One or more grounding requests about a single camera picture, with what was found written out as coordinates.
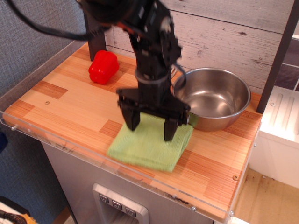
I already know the green cloth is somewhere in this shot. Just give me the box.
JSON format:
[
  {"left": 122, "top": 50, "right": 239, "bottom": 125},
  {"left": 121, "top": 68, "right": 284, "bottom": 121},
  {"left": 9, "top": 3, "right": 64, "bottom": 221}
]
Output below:
[{"left": 107, "top": 113, "right": 193, "bottom": 172}]

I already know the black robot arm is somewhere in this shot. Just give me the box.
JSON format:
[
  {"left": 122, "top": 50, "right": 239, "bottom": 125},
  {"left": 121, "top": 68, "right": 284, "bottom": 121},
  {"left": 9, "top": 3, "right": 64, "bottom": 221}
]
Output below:
[{"left": 79, "top": 0, "right": 190, "bottom": 141}]

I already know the grey toy fridge cabinet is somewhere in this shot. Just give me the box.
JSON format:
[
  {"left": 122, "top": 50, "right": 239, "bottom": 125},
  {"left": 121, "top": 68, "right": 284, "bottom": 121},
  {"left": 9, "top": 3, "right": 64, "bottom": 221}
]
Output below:
[{"left": 43, "top": 143, "right": 213, "bottom": 224}]

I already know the stainless steel bowl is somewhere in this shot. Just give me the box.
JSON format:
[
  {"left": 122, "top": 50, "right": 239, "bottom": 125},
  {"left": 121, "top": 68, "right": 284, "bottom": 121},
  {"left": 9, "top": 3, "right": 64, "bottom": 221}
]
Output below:
[{"left": 172, "top": 68, "right": 251, "bottom": 132}]

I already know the silver dispenser panel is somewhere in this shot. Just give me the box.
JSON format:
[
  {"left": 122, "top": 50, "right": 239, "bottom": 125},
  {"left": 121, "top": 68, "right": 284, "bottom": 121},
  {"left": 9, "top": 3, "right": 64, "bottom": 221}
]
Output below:
[{"left": 93, "top": 183, "right": 150, "bottom": 224}]

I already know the red toy bell pepper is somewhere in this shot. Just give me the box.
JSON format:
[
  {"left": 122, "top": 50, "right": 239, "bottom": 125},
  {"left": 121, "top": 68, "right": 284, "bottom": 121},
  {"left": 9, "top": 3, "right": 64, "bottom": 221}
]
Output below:
[{"left": 88, "top": 50, "right": 119, "bottom": 84}]

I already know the white toy sink unit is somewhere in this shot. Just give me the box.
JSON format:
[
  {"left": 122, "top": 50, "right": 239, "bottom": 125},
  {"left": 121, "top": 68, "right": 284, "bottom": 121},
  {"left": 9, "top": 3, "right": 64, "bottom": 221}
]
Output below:
[{"left": 249, "top": 86, "right": 299, "bottom": 188}]

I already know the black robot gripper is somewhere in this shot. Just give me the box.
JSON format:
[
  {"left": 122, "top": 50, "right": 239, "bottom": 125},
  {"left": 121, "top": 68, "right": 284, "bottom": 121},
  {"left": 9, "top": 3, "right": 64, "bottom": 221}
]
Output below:
[{"left": 116, "top": 77, "right": 190, "bottom": 141}]

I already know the yellow object bottom left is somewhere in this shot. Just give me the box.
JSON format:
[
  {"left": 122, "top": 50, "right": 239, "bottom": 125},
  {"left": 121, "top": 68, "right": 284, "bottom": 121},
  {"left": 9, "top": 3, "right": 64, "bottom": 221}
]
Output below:
[{"left": 0, "top": 210, "right": 38, "bottom": 224}]

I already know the clear acrylic edge guard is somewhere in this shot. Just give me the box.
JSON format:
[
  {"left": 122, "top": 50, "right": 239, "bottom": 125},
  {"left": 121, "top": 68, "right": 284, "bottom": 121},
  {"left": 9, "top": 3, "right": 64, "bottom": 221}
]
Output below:
[{"left": 1, "top": 107, "right": 262, "bottom": 224}]

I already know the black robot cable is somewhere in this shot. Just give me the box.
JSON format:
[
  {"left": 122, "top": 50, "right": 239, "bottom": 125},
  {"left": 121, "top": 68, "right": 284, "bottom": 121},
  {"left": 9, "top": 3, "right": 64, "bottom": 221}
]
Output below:
[{"left": 6, "top": 0, "right": 94, "bottom": 42}]

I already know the dark right frame post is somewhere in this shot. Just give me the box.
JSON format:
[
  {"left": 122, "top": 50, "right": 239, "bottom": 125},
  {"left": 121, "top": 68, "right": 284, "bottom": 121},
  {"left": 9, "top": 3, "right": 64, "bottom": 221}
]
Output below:
[{"left": 256, "top": 0, "right": 299, "bottom": 114}]

